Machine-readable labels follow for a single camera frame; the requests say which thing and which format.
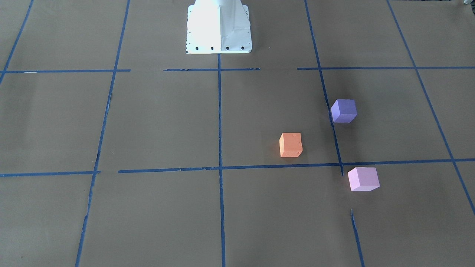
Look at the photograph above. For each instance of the orange foam cube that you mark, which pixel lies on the orange foam cube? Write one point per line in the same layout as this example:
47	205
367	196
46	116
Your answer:
290	145

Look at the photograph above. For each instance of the dark purple foam cube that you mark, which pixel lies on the dark purple foam cube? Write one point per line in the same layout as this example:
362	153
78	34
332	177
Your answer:
344	111

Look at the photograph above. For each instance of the light pink foam cube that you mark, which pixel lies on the light pink foam cube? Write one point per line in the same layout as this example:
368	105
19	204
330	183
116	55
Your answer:
363	179

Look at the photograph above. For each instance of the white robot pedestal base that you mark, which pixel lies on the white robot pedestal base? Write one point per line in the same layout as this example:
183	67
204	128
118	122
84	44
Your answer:
218	27

